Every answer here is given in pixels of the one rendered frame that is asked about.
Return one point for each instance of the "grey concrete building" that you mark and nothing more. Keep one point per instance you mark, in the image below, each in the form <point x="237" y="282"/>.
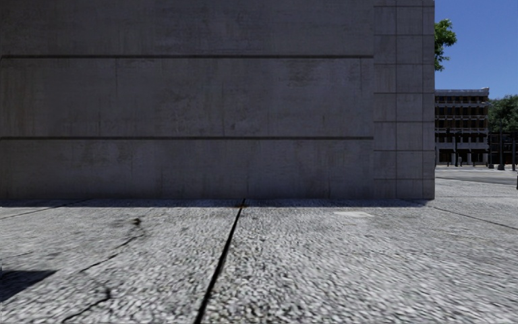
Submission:
<point x="202" y="101"/>

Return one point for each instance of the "brown brick building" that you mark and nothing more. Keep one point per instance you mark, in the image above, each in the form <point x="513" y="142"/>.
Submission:
<point x="461" y="117"/>

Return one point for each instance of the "tree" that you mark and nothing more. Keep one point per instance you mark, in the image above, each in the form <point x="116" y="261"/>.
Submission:
<point x="442" y="38"/>

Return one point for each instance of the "trees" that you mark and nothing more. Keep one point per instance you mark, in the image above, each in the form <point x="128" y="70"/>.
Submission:
<point x="504" y="111"/>

